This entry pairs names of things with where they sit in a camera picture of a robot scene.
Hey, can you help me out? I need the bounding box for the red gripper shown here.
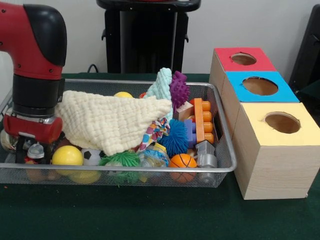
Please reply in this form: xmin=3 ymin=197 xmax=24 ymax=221
xmin=2 ymin=113 xmax=63 ymax=165

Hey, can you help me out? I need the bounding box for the cream waffle cloth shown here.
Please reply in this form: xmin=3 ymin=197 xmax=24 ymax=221
xmin=54 ymin=90 xmax=174 ymax=156

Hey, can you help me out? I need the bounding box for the clear mesh bin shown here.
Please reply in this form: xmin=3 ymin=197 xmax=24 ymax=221
xmin=0 ymin=77 xmax=238 ymax=189

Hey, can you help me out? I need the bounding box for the wooden box with three holes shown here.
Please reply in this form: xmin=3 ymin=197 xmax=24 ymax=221
xmin=209 ymin=47 xmax=320 ymax=201

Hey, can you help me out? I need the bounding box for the large yellow ball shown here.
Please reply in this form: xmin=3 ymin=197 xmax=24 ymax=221
xmin=51 ymin=145 xmax=84 ymax=166

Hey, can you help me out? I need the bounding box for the small soccer ball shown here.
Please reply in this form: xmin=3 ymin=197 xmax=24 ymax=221
xmin=81 ymin=148 xmax=106 ymax=166

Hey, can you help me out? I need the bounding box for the green spiky ball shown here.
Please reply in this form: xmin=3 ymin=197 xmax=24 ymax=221
xmin=98 ymin=151 xmax=141 ymax=167

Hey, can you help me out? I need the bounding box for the blue spiky ball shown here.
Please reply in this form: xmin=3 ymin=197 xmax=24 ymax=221
xmin=158 ymin=119 xmax=189 ymax=158

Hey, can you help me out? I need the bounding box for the light teal waffle cloth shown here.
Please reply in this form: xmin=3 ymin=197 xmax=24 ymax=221
xmin=146 ymin=67 xmax=173 ymax=100

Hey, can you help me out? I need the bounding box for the orange toy basketball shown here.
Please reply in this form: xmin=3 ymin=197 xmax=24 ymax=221
xmin=169 ymin=153 xmax=198 ymax=169

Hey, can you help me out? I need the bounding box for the purple spiky toy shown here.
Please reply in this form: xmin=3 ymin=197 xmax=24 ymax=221
xmin=169 ymin=71 xmax=190 ymax=110

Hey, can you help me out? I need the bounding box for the orange building block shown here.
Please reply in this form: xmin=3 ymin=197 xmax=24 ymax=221
xmin=194 ymin=98 xmax=215 ymax=145

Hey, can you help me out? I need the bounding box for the dark green side table cloth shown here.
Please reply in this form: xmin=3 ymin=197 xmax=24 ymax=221
xmin=296 ymin=79 xmax=320 ymax=118

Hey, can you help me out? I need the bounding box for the black chair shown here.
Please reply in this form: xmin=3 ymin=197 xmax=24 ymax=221
xmin=288 ymin=3 xmax=320 ymax=88

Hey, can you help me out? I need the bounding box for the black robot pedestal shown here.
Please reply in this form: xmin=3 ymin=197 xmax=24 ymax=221
xmin=96 ymin=0 xmax=202 ymax=75

